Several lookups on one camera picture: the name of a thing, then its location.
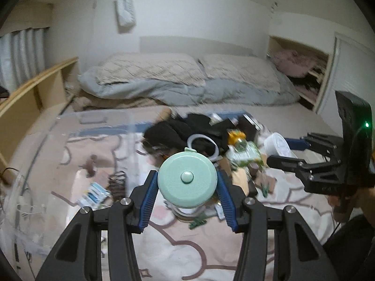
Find left beige pillow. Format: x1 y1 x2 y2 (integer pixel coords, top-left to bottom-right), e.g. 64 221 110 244
96 53 206 86

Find black clothing pile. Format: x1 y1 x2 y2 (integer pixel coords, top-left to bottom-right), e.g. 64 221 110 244
142 113 235 154

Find white sachet packet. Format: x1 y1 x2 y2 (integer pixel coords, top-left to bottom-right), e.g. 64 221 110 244
77 182 111 210

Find pink clothes in closet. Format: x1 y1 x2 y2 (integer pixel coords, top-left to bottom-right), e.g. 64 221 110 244
271 49 327 78

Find grey curtain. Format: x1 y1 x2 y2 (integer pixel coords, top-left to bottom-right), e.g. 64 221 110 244
1 28 47 93

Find clear plastic storage bin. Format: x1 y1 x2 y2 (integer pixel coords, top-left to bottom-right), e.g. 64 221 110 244
1 110 139 278

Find white plastic jar lid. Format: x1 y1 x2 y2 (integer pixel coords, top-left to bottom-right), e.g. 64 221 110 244
263 133 296 158

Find black hair claw clip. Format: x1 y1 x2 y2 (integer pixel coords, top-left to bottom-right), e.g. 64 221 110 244
108 171 128 199

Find green patterned tissue pack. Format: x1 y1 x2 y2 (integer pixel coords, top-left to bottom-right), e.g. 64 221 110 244
226 141 263 167

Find person right hand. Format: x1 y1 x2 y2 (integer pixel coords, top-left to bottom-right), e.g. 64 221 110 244
327 188 374 212

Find brown bandage roll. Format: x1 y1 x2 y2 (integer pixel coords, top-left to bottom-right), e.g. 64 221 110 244
247 162 260 178

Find wooden shelf unit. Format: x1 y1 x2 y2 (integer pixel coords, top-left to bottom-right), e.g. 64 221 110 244
1 57 80 169

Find right beige pillow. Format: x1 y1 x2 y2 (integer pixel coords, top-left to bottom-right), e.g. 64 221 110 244
199 54 281 92

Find mint green tape measure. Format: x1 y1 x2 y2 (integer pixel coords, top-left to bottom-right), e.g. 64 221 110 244
158 148 217 209

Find white hanging bag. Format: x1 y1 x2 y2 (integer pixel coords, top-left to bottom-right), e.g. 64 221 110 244
116 0 136 28

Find green clothespin with loop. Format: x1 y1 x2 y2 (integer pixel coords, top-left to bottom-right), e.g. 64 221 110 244
261 179 270 198

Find beige pillow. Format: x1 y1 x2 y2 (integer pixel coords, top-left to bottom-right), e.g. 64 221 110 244
199 54 281 92
96 53 206 86

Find black box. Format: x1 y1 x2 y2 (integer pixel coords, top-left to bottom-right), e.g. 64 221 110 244
236 114 262 142

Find grey blue duvet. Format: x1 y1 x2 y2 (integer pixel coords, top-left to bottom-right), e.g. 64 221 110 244
78 67 299 106

